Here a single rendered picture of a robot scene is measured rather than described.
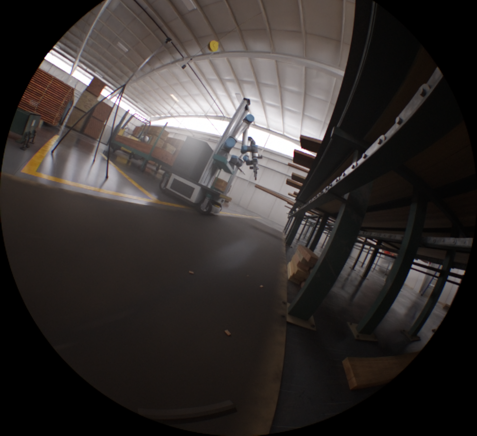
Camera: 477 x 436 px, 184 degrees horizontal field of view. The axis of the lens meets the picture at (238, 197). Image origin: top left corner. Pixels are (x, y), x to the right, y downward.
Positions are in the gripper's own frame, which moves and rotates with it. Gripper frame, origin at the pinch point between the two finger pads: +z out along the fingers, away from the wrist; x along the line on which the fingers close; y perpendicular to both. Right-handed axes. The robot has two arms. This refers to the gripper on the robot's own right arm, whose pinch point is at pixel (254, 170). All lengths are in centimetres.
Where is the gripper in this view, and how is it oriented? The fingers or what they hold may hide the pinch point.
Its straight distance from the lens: 180.2
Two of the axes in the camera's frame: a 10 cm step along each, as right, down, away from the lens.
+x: -0.6, 0.9, -9.9
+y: -10.0, -0.2, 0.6
